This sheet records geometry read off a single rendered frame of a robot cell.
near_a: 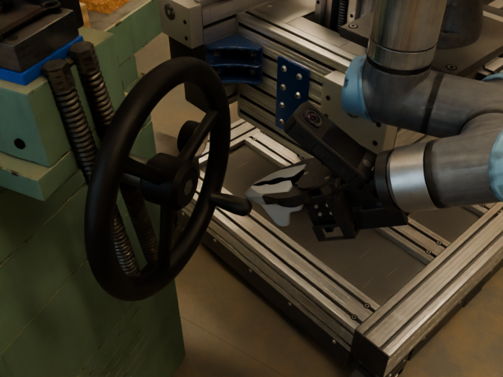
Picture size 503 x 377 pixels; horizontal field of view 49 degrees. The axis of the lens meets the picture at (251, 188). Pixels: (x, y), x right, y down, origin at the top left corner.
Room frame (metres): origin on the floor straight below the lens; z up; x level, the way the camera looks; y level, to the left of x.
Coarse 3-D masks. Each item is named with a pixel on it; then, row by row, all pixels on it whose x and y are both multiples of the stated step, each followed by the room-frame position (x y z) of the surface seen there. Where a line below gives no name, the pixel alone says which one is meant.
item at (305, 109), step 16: (304, 112) 0.53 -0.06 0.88; (320, 112) 0.54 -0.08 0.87; (288, 128) 0.52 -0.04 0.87; (304, 128) 0.51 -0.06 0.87; (320, 128) 0.52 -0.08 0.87; (336, 128) 0.53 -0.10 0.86; (304, 144) 0.51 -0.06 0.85; (320, 144) 0.50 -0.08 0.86; (336, 144) 0.50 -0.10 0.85; (352, 144) 0.51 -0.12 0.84; (320, 160) 0.50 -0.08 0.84; (336, 160) 0.49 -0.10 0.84; (352, 160) 0.49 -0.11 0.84; (368, 160) 0.50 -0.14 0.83; (352, 176) 0.48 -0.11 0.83; (368, 176) 0.48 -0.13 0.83
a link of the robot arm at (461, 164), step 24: (480, 120) 0.48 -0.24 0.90; (432, 144) 0.46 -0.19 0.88; (456, 144) 0.45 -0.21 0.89; (480, 144) 0.43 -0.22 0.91; (432, 168) 0.44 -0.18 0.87; (456, 168) 0.42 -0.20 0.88; (480, 168) 0.41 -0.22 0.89; (432, 192) 0.42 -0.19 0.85; (456, 192) 0.41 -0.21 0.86; (480, 192) 0.41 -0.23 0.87
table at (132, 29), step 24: (144, 0) 0.79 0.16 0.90; (96, 24) 0.71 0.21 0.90; (120, 24) 0.72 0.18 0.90; (144, 24) 0.77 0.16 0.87; (120, 48) 0.71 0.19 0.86; (96, 144) 0.50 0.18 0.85; (0, 168) 0.44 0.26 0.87; (24, 168) 0.44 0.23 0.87; (48, 168) 0.44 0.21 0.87; (72, 168) 0.46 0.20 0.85; (24, 192) 0.43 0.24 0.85; (48, 192) 0.43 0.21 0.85
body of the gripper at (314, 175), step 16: (384, 160) 0.47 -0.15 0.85; (304, 176) 0.51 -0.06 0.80; (320, 176) 0.50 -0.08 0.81; (336, 176) 0.49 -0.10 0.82; (384, 176) 0.46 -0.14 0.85; (320, 192) 0.48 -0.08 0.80; (336, 192) 0.48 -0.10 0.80; (352, 192) 0.48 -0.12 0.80; (368, 192) 0.47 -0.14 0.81; (384, 192) 0.45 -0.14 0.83; (320, 208) 0.49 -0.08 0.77; (336, 208) 0.47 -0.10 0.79; (352, 208) 0.48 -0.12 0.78; (368, 208) 0.47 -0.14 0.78; (384, 208) 0.46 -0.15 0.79; (320, 224) 0.48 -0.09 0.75; (336, 224) 0.46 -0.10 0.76; (368, 224) 0.46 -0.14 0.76; (384, 224) 0.46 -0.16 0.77; (400, 224) 0.45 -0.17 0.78; (320, 240) 0.47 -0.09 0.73
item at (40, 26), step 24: (24, 0) 0.55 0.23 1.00; (48, 0) 0.55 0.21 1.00; (72, 0) 0.57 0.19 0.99; (0, 24) 0.50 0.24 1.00; (48, 24) 0.50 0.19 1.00; (72, 24) 0.53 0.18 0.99; (0, 48) 0.46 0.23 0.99; (24, 48) 0.46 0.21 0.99; (48, 48) 0.49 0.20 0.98; (0, 72) 0.46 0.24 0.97; (24, 72) 0.46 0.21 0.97
